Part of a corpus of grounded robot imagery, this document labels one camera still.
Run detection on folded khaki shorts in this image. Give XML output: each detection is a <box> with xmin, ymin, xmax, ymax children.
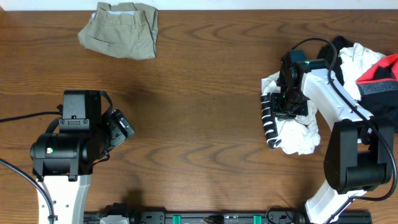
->
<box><xmin>78</xmin><ymin>2</ymin><xmax>159</xmax><ymax>60</ymax></box>

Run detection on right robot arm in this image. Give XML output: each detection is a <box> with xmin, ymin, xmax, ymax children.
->
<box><xmin>262</xmin><ymin>52</ymin><xmax>397</xmax><ymax>223</ymax></box>

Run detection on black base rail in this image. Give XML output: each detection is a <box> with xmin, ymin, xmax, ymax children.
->
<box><xmin>83</xmin><ymin>202</ymin><xmax>373</xmax><ymax>224</ymax></box>

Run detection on left black cable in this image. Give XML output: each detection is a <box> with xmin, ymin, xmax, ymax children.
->
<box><xmin>0</xmin><ymin>111</ymin><xmax>63</xmax><ymax>124</ymax></box>

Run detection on right black cable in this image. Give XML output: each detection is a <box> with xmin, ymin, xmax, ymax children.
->
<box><xmin>290</xmin><ymin>37</ymin><xmax>398</xmax><ymax>224</ymax></box>

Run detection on black cable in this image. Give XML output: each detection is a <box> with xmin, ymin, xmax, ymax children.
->
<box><xmin>0</xmin><ymin>111</ymin><xmax>63</xmax><ymax>124</ymax></box>
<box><xmin>290</xmin><ymin>37</ymin><xmax>398</xmax><ymax>224</ymax></box>

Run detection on black red garment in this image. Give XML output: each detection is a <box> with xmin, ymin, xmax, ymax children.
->
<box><xmin>356</xmin><ymin>54</ymin><xmax>397</xmax><ymax>133</ymax></box>

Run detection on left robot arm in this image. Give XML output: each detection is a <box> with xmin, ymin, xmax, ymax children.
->
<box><xmin>30</xmin><ymin>110</ymin><xmax>135</xmax><ymax>223</ymax></box>

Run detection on white patterned garment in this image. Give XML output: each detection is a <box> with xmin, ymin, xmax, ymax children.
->
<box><xmin>339</xmin><ymin>43</ymin><xmax>386</xmax><ymax>101</ymax></box>

